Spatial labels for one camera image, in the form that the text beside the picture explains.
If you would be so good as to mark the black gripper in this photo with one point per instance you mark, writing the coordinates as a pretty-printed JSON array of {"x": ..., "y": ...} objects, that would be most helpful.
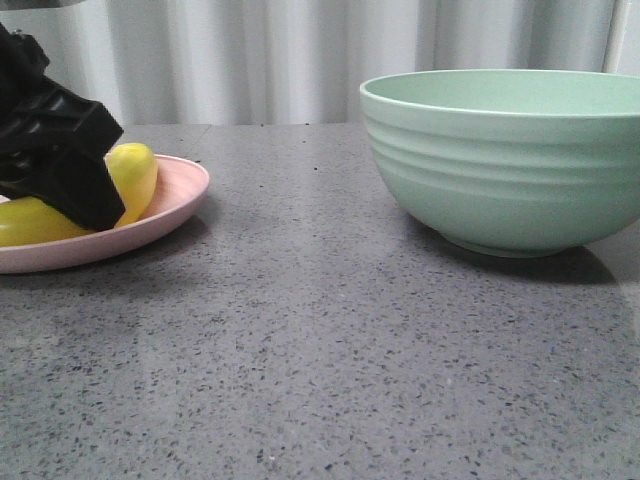
[{"x": 34, "y": 114}]

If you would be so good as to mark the yellow banana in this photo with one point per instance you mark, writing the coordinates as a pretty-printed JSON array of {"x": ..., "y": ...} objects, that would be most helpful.
[{"x": 133, "y": 168}]

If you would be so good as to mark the pink plate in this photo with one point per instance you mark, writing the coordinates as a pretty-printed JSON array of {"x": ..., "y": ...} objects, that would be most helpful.
[{"x": 181, "y": 187}]

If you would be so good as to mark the green ribbed bowl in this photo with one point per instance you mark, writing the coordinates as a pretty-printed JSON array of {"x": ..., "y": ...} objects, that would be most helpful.
[{"x": 509, "y": 162}]

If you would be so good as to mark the white pleated curtain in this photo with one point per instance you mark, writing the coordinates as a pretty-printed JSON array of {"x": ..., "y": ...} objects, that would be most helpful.
[{"x": 287, "y": 62}]

